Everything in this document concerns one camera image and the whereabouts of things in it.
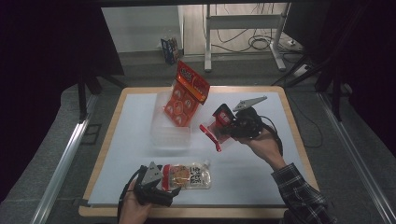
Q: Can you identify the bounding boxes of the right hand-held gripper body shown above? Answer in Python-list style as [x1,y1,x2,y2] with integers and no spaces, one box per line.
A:
[228,95,269,140]

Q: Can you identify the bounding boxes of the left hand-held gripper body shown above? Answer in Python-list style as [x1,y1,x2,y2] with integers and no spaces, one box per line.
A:
[134,161,175,208]

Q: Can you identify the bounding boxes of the small red snack packet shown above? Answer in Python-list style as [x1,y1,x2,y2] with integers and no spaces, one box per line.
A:
[199,103,238,153]

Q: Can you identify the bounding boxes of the small clear snack packet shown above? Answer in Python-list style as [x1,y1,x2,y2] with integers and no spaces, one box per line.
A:
[161,160,212,191]

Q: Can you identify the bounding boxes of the large orange snack packet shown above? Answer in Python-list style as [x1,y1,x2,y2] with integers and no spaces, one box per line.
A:
[163,60,211,128]

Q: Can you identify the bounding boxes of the clear plastic container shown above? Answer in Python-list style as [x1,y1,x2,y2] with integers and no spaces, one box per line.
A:
[149,90,192,151]

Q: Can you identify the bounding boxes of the person's left hand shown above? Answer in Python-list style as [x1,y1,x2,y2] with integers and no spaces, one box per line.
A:
[118,180,154,224]

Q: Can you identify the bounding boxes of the person's right hand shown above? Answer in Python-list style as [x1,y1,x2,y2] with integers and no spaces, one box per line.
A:
[235,126,288,172]

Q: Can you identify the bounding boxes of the white table mat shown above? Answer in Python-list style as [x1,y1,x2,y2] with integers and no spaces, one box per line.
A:
[88,91,316,208]

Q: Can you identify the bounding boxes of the white metal stand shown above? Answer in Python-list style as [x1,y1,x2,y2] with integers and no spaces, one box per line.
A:
[204,3,292,73]

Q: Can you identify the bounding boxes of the white power strip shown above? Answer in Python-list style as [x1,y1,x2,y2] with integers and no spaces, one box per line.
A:
[291,63,310,77]

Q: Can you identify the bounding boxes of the black stand legs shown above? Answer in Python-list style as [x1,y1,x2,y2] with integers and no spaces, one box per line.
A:
[270,52,344,123]
[76,73,128,123]

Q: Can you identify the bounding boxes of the blue carton in clear bag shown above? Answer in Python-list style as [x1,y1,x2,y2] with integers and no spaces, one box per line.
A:
[160,29,182,65]

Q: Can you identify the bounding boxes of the white cabinet panel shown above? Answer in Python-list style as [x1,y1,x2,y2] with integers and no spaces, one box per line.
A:
[101,5,185,54]

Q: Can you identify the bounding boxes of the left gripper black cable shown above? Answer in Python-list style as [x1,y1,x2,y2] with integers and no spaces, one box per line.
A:
[116,165,148,222]

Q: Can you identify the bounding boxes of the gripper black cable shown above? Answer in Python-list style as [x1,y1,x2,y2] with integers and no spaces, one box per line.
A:
[116,165,148,222]
[259,115,285,157]

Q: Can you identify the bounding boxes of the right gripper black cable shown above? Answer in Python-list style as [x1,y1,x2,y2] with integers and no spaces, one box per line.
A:
[259,115,285,157]

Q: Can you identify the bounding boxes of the thin black floor cable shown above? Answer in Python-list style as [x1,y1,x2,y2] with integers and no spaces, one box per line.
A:
[287,92,324,149]

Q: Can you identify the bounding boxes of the tangle of floor cables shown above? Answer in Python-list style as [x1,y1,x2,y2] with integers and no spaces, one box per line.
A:
[214,3,302,54]

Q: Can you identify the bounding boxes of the aluminium floor rail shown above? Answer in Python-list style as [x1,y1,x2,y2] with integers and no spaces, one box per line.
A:
[30,92,98,224]
[317,91,396,224]

